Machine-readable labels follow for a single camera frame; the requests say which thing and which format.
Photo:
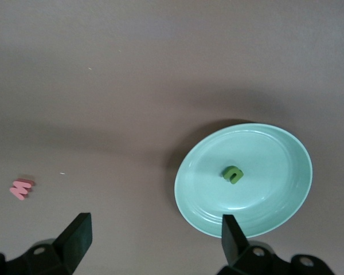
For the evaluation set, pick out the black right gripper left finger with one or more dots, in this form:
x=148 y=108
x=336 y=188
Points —
x=74 y=243

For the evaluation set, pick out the pink foam letter w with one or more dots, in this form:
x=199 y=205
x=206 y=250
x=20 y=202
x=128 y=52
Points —
x=21 y=189

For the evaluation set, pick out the green foam letter u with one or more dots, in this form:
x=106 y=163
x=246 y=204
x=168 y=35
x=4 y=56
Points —
x=227 y=173

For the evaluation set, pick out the green plate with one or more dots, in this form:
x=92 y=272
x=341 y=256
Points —
x=261 y=160

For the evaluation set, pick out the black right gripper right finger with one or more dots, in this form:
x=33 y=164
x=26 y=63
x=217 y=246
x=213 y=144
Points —
x=235 y=252

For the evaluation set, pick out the brown paper table cover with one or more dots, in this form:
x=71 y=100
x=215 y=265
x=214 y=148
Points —
x=132 y=86

